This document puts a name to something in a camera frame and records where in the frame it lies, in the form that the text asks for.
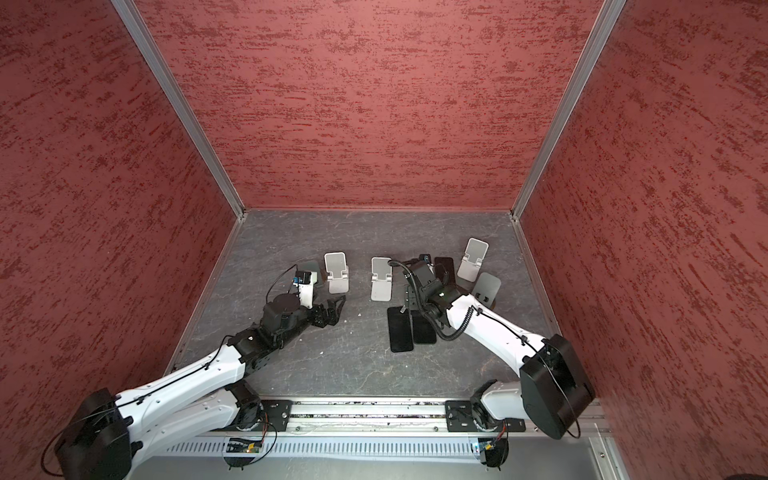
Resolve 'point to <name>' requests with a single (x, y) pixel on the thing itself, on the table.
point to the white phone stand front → (337, 269)
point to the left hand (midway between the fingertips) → (332, 300)
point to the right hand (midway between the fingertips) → (419, 298)
